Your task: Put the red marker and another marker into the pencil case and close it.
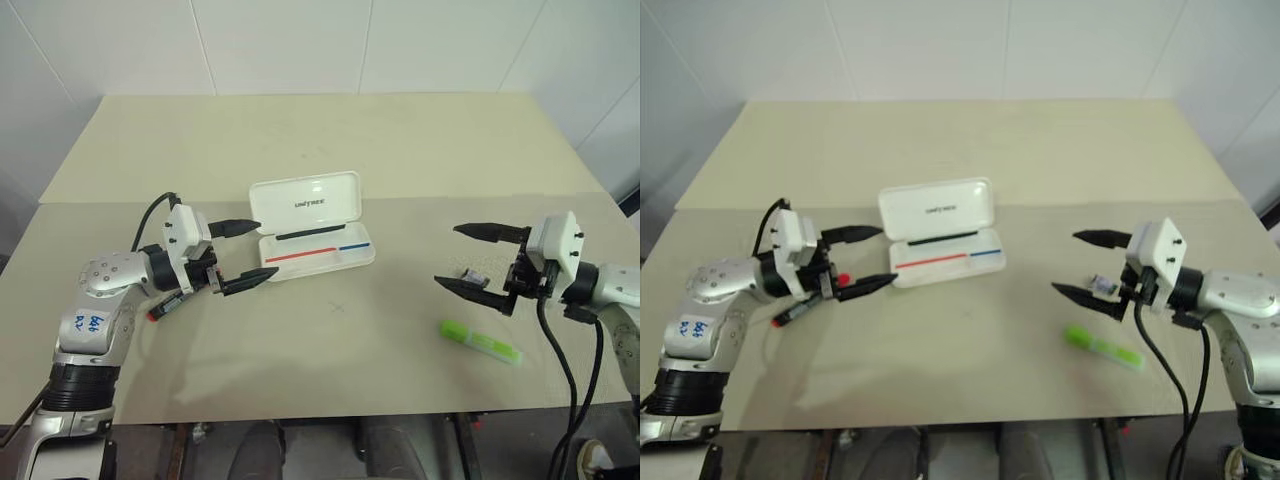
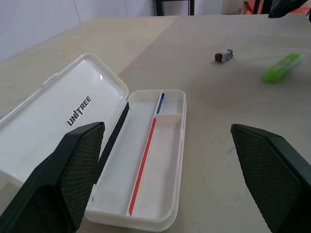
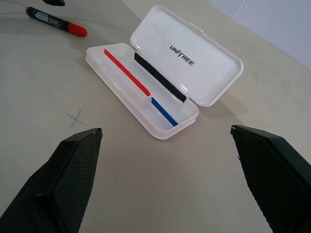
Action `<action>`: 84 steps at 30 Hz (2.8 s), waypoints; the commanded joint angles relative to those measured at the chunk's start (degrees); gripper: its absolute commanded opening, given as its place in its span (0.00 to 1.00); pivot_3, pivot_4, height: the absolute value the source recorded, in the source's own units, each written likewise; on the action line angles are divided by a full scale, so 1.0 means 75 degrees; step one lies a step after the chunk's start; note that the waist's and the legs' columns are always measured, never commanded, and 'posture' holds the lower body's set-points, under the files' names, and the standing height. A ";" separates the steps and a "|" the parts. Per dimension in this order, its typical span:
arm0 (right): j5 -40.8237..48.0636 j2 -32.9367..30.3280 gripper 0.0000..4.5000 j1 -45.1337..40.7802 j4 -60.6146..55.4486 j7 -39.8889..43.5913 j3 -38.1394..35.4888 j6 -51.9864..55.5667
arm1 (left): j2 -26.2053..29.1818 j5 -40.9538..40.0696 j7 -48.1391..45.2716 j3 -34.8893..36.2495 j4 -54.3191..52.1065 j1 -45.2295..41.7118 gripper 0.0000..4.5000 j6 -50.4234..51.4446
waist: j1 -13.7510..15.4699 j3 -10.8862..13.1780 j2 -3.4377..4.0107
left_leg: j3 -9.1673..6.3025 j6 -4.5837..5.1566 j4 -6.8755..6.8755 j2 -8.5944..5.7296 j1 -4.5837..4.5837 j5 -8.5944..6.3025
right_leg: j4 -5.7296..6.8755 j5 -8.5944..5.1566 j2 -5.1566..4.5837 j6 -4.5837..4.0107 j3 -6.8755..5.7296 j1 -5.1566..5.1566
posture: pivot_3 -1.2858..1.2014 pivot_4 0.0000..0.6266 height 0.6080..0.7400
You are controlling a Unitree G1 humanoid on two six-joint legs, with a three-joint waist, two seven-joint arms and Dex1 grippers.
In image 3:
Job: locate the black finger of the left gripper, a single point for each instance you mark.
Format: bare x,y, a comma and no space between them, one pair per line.
55,2

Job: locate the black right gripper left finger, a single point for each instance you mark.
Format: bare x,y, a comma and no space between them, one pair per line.
60,184

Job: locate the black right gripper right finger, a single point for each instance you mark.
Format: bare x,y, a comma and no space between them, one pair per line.
274,174

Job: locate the white plastic case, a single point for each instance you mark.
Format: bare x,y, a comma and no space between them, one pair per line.
194,48

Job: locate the black whiteboard marker, red cap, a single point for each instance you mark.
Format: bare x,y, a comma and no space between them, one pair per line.
52,21

